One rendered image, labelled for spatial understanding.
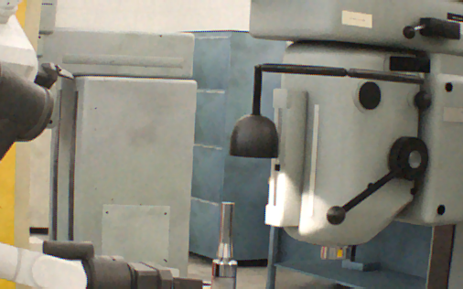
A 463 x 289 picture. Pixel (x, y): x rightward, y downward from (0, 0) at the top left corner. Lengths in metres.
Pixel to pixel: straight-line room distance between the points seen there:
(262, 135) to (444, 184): 0.34
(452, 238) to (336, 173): 0.50
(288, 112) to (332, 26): 0.17
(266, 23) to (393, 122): 0.26
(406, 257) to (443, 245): 5.97
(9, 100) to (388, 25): 0.61
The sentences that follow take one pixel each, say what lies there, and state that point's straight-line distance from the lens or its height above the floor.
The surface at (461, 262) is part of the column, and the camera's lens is 2.05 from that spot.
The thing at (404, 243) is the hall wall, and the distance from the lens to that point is 8.08.
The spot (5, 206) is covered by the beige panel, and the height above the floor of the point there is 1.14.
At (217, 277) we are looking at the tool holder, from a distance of 2.00.
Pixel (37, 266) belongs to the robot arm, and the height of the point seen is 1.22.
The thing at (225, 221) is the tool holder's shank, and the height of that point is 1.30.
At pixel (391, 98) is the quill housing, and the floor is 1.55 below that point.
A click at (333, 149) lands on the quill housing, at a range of 1.64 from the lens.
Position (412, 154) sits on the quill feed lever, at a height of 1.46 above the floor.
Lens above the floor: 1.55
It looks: 3 degrees down
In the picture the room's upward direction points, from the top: 3 degrees clockwise
